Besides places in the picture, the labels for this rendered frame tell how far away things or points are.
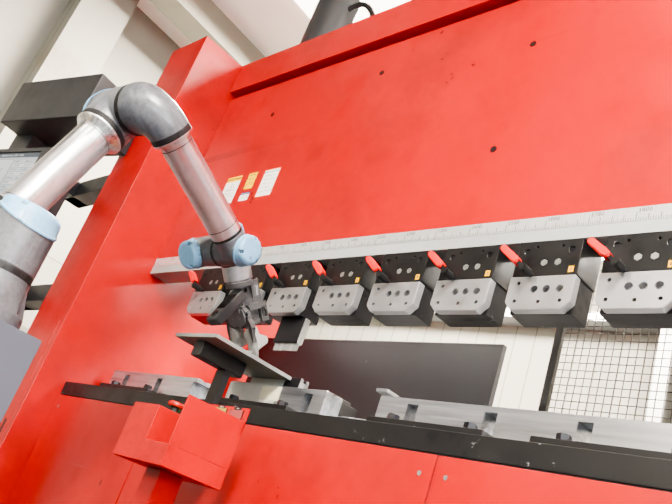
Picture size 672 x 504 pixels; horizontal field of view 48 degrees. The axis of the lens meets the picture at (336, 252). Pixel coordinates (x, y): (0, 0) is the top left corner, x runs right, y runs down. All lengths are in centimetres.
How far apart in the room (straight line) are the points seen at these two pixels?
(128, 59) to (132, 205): 250
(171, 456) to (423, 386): 103
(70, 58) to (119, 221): 213
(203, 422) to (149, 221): 135
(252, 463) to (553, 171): 94
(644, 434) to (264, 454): 81
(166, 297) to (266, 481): 130
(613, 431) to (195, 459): 81
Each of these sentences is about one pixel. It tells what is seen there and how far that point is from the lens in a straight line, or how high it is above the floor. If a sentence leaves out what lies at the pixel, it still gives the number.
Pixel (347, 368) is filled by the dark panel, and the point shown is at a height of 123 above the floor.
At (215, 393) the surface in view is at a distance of 195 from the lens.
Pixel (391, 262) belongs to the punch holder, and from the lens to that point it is 192.
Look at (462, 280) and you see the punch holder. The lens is 174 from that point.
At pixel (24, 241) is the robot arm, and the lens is 147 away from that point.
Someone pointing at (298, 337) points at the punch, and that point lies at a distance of 207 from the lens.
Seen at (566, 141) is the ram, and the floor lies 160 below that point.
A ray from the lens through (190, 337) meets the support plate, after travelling 195.
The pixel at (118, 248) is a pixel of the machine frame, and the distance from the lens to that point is 280.
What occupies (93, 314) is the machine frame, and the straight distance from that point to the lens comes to 274.
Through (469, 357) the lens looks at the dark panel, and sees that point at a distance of 236.
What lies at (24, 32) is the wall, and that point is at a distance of 490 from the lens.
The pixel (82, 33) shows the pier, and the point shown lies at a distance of 488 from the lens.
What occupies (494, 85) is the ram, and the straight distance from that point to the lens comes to 209.
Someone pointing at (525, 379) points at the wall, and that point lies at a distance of 499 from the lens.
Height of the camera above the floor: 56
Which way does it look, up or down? 23 degrees up
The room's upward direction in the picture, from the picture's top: 20 degrees clockwise
